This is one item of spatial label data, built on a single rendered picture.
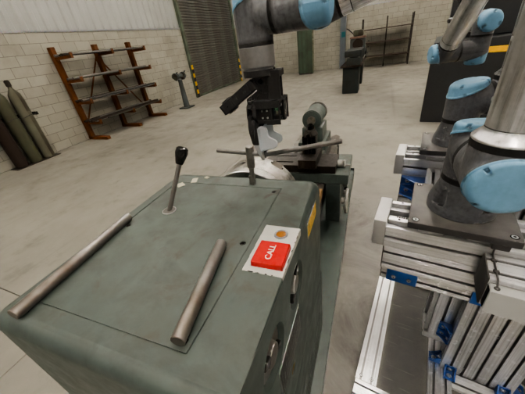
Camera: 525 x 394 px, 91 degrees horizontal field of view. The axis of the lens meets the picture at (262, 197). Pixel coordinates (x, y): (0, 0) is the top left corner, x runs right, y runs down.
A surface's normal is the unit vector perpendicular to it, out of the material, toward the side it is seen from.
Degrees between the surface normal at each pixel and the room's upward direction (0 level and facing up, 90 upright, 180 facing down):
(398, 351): 0
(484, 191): 97
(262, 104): 90
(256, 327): 0
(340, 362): 0
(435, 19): 90
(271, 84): 90
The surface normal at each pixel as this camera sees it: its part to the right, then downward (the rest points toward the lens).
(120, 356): -0.18, -0.76
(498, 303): -0.50, 0.50
